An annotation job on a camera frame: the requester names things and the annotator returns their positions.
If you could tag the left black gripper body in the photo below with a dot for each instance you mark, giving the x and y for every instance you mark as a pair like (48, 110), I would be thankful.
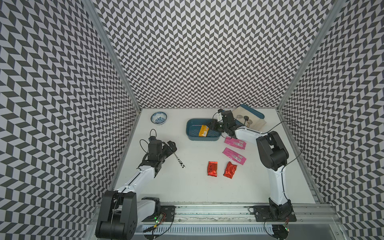
(165, 151)

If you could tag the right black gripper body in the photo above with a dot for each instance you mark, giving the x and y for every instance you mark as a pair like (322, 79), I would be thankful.
(223, 126)

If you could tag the yellow tea bag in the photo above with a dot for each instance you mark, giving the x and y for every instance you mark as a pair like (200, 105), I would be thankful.
(203, 131)

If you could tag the teal plastic storage box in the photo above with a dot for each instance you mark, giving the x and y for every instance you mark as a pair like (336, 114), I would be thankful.
(199, 129)

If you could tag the pink tea bag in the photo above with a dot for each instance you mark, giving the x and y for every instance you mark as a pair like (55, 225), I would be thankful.
(235, 143)
(234, 156)

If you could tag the red tea bag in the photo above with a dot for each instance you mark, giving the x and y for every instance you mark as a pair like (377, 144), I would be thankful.
(212, 169)
(230, 170)

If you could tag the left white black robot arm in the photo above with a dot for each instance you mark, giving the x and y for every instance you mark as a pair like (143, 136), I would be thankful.
(121, 212)

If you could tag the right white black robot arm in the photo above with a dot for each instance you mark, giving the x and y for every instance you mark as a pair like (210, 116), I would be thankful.
(273, 155)

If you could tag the beige cloth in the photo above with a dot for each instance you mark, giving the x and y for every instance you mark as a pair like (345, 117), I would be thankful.
(253, 120)

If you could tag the blue white ceramic bowl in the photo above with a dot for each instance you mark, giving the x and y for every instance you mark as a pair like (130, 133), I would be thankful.
(159, 118)

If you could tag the dark handle spoon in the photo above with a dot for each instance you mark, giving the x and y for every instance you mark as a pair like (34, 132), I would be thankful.
(246, 118)

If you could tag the cow pattern handle spoon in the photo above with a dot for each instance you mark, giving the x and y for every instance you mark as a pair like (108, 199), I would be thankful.
(179, 161)

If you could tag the pink handle spoon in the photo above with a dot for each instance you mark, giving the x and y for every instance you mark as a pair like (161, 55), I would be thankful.
(249, 122)

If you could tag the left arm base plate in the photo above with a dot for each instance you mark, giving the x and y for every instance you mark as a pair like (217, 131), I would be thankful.
(168, 211)

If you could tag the aluminium front rail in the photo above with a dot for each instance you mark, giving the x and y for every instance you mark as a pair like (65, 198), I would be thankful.
(249, 213)

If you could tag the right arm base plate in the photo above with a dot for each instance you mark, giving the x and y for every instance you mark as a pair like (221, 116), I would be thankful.
(282, 214)

